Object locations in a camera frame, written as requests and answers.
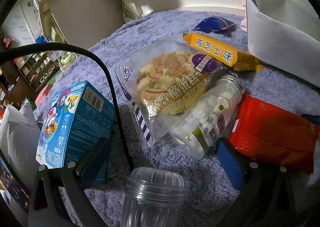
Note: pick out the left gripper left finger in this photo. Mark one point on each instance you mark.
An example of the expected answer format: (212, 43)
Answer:
(78, 176)

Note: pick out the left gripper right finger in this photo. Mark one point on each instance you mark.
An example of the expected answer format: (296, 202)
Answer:
(266, 196)

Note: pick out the blue milk carton box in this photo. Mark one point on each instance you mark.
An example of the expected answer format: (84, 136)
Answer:
(77, 118)

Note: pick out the red snack packet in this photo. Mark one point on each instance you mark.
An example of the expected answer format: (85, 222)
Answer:
(270, 134)

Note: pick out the clear ribbed plastic jar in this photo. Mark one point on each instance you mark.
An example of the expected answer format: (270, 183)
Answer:
(153, 197)

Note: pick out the clear candy jar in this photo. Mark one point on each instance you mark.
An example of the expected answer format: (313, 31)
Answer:
(198, 129)

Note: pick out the cheese cake plastic package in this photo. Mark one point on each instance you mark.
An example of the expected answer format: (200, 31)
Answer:
(162, 81)

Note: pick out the yellow cheese snack bar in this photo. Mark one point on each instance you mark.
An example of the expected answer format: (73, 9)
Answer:
(232, 57)

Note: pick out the dark blue snack packet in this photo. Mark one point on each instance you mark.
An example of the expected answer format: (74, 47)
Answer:
(214, 24)

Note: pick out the white pillow at left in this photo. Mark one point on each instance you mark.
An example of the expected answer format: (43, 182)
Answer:
(19, 138)

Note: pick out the pink plastic stool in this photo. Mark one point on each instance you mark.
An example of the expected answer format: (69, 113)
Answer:
(43, 93)

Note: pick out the brown wooden shelf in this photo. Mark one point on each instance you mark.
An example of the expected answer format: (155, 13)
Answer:
(26, 70)

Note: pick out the beige bedside cabinet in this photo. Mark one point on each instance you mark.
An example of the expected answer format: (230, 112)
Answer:
(82, 23)

